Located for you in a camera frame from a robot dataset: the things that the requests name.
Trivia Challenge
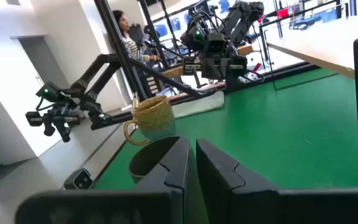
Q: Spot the black station frame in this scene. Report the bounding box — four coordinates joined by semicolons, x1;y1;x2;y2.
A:
90;0;321;131

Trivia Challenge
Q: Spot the white power strip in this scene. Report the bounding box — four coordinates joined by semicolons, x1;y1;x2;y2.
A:
239;70;265;84

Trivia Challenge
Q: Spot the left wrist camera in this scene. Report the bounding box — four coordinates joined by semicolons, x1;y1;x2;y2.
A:
208;32;227;54

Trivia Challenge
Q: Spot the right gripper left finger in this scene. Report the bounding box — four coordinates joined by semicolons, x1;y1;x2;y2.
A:
134;136;198;224

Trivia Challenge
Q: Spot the yellow-green glazed mug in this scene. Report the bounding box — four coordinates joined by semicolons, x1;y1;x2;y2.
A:
123;95;177;147

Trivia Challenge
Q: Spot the tall black cup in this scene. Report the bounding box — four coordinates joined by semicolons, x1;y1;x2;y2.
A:
128;136;181;184

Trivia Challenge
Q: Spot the grey door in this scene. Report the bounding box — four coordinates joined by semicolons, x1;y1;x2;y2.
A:
17;36;71;90

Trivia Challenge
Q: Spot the white folded cloth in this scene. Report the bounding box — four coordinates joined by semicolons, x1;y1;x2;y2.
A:
170;90;226;119

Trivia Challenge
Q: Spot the wooden shelf with black frame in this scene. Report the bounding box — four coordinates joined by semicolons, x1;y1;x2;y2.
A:
259;0;358;185

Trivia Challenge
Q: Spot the person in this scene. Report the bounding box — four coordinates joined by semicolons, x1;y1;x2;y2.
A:
111;9;162;65

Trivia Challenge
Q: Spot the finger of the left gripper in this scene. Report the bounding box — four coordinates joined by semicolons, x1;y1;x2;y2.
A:
215;57;230;81
201;57;216;80

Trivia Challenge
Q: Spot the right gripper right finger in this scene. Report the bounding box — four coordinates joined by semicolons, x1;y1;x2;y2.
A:
196;138;280;224

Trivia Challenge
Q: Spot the small black table camera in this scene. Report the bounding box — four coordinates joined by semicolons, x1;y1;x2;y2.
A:
63;168;94;190

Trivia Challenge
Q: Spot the black power strip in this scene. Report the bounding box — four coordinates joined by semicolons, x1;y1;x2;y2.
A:
144;74;161;97

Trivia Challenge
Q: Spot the leader arm gripper handle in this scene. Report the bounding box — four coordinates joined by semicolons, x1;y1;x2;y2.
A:
25;110;82;144

